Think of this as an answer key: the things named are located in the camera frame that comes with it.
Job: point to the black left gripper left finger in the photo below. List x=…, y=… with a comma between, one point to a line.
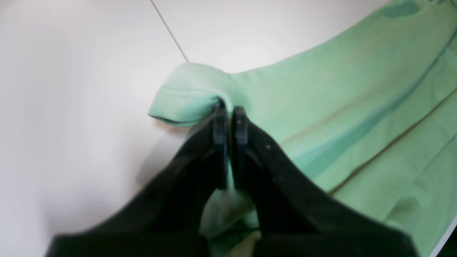
x=163, y=219

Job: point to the light green T-shirt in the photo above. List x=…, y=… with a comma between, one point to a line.
x=369, y=116

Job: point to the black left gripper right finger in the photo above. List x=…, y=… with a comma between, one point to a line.
x=296, y=217

